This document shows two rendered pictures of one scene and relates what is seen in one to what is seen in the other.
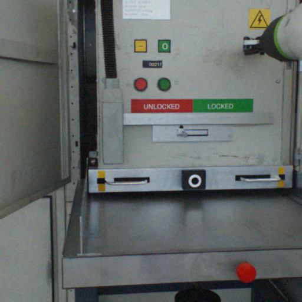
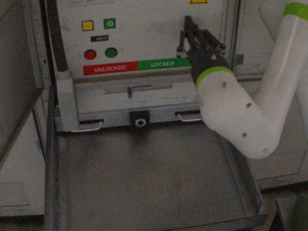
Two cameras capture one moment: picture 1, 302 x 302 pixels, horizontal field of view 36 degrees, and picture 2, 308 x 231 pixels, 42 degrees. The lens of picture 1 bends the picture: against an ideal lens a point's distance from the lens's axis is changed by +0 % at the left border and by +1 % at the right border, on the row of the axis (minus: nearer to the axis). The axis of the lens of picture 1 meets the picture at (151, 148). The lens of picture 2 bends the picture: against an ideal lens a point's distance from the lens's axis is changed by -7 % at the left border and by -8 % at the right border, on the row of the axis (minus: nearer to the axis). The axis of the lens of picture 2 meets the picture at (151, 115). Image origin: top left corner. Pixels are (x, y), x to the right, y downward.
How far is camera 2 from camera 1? 0.71 m
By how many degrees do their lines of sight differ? 34
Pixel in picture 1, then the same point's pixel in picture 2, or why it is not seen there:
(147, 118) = (97, 86)
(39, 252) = (29, 135)
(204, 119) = (147, 82)
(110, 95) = (62, 85)
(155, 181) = (108, 121)
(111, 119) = (65, 103)
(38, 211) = not seen: hidden behind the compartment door
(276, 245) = (184, 223)
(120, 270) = not seen: outside the picture
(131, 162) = (87, 108)
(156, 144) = (107, 95)
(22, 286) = (22, 154)
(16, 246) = not seen: hidden behind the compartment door
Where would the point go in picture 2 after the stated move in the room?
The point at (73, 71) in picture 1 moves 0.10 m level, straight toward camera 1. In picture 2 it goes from (35, 8) to (33, 21)
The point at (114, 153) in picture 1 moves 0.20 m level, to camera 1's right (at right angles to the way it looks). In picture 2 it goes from (71, 124) to (141, 123)
